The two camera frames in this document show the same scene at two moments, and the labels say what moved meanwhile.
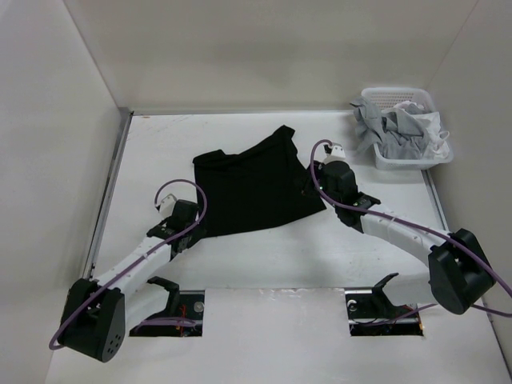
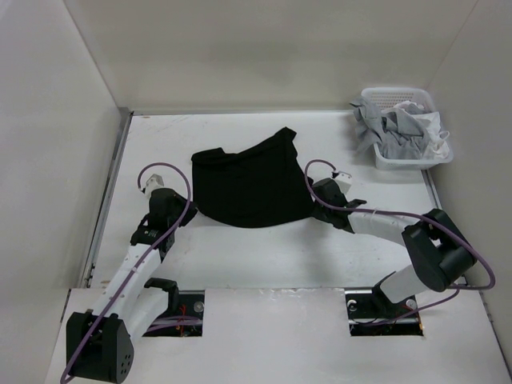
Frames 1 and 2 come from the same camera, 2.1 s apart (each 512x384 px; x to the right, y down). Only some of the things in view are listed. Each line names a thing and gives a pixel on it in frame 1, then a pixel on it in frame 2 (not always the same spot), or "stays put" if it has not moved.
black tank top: (254, 186) stays put
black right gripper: (319, 168) to (317, 213)
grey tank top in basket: (397, 133) stays put
